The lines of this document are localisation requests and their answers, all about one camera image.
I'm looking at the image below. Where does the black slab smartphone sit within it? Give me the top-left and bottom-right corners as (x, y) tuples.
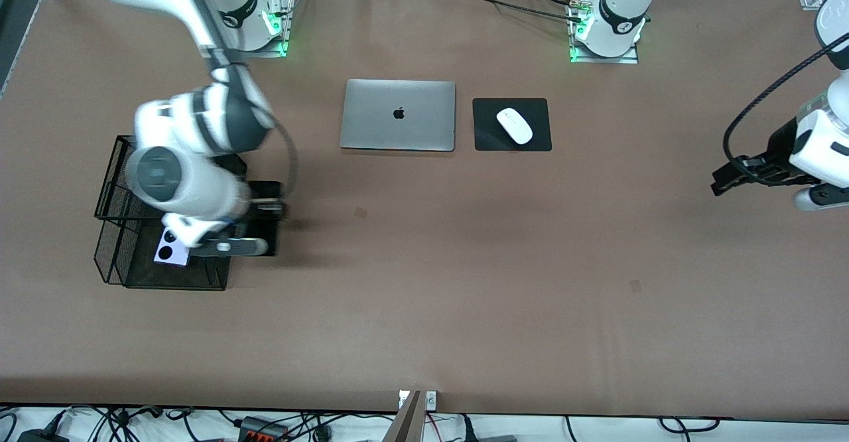
(248, 181), (288, 258)

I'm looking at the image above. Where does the white computer mouse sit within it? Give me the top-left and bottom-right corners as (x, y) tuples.
(496, 108), (533, 145)

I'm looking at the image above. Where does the black wire mesh organizer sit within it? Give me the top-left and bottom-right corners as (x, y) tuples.
(93, 135), (247, 291)

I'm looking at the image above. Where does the black braided table cable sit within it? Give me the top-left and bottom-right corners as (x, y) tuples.
(430, 0), (588, 25)

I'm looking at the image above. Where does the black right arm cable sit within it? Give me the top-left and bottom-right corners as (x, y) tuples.
(265, 117), (299, 198)

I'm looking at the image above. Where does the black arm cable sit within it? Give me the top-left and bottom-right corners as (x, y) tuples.
(723, 49), (849, 171)
(265, 117), (299, 198)

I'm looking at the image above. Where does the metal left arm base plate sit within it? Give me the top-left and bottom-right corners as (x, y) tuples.
(570, 0), (639, 64)

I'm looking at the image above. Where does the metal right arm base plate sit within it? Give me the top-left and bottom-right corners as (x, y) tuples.
(249, 0), (294, 58)

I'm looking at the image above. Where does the black mouse pad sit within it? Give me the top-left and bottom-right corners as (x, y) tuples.
(472, 98), (553, 152)

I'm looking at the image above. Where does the grey slanted beam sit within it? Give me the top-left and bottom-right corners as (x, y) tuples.
(383, 390), (424, 442)

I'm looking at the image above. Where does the black looped cable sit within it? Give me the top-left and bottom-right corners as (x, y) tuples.
(658, 416), (722, 434)

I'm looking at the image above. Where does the black orange power adapter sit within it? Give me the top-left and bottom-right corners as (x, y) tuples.
(237, 415), (291, 442)

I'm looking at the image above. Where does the pink flip phone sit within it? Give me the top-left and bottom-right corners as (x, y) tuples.
(153, 226), (194, 267)

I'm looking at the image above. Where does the silver closed laptop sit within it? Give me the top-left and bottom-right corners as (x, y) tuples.
(340, 79), (457, 152)

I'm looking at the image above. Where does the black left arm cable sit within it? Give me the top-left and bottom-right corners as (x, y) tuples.
(723, 49), (849, 171)

